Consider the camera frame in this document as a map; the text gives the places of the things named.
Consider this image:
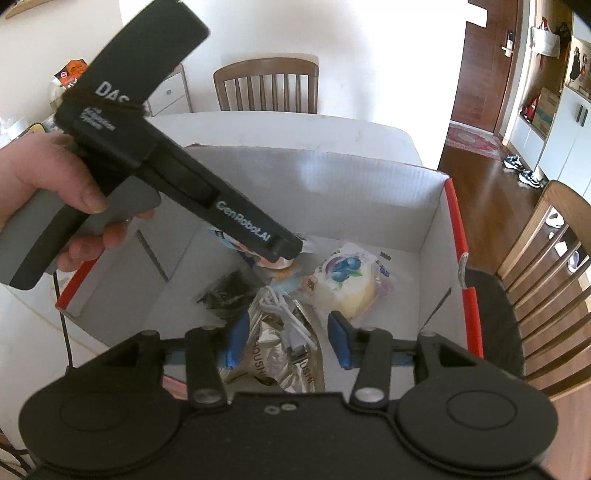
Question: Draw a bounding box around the white cable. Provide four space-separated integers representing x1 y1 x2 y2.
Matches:
257 285 320 361

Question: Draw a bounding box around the white chicken sausage snack pouch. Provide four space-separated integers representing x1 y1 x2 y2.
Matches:
207 227 334 282

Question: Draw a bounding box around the person left hand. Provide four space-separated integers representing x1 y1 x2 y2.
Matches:
0 131 128 272

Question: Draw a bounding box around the black crumpled packet in box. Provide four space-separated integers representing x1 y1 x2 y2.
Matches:
197 270 257 321

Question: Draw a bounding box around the orange snack bag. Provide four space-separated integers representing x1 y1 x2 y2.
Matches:
54 59 88 89

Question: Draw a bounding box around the blueberry bread packet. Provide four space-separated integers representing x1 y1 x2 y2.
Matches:
301 242 394 322

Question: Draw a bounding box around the white side cabinet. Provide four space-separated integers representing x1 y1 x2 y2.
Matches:
145 64 192 117

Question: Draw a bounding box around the red white cardboard box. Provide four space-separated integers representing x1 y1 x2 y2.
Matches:
56 142 484 355

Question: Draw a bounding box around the brown wooden chair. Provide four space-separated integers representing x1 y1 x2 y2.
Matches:
213 57 320 114

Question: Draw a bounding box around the red patterned doormat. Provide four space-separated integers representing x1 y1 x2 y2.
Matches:
445 122 504 160

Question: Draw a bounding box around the brown wooden door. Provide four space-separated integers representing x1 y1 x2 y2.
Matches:
452 0 523 133

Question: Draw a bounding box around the white tote bag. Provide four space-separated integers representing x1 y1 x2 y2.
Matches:
530 17 561 58

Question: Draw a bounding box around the white wooden wall cupboard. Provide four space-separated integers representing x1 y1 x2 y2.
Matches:
502 1 590 199

